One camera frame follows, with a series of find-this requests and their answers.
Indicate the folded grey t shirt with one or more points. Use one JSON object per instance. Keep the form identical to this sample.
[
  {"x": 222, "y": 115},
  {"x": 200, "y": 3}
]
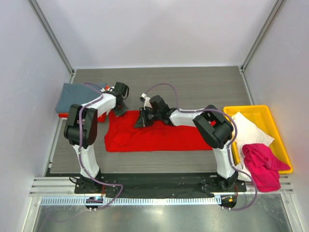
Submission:
[{"x": 76, "y": 94}]

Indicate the aluminium frame post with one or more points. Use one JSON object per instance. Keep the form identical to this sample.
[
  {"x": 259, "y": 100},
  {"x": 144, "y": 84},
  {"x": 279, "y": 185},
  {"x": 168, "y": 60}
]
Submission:
[
  {"x": 276, "y": 8},
  {"x": 52, "y": 37}
]

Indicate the white t shirt in bin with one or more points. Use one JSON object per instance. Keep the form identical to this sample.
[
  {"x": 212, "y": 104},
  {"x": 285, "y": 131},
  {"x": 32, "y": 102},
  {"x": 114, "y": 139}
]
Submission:
[{"x": 248, "y": 133}]

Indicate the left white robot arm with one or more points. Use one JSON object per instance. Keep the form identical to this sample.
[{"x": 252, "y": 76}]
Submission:
[{"x": 81, "y": 132}]

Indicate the left aluminium frame post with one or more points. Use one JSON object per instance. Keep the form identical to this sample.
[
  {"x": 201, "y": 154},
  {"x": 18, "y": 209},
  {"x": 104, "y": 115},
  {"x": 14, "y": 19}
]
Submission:
[{"x": 52, "y": 37}]

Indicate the red t shirt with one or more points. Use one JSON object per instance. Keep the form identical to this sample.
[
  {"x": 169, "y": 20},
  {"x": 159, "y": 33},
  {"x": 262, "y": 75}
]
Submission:
[{"x": 122, "y": 136}]

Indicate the magenta t shirt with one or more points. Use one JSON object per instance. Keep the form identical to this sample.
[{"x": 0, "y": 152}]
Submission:
[{"x": 263, "y": 166}]

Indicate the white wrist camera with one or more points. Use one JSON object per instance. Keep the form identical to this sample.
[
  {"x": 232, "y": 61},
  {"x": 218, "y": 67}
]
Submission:
[
  {"x": 146, "y": 101},
  {"x": 107, "y": 88}
]

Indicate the yellow plastic bin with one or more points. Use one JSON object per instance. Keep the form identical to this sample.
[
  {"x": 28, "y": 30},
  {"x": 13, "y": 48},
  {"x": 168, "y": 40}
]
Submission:
[{"x": 261, "y": 116}]

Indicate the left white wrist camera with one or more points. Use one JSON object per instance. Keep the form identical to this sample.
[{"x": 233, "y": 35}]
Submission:
[{"x": 107, "y": 88}]

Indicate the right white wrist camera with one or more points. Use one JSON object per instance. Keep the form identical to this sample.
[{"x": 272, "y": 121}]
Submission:
[{"x": 146, "y": 101}]

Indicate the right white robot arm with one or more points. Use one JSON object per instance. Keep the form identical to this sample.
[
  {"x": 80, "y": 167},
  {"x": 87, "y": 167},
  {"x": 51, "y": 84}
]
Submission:
[{"x": 213, "y": 127}]

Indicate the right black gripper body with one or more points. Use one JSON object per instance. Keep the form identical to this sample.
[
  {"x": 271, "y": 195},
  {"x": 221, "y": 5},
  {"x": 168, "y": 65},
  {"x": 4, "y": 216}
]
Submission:
[{"x": 144, "y": 118}]

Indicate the slotted cable duct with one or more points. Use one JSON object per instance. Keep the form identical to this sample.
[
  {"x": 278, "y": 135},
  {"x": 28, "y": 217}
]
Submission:
[{"x": 88, "y": 201}]

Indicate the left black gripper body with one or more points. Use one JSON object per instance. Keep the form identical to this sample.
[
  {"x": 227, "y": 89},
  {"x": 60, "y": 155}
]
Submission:
[{"x": 121, "y": 109}]

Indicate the right aluminium frame post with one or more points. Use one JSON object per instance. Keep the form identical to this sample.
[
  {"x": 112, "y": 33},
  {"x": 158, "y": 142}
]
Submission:
[{"x": 276, "y": 8}]

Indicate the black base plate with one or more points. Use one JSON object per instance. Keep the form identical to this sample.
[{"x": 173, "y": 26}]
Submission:
[{"x": 164, "y": 186}]

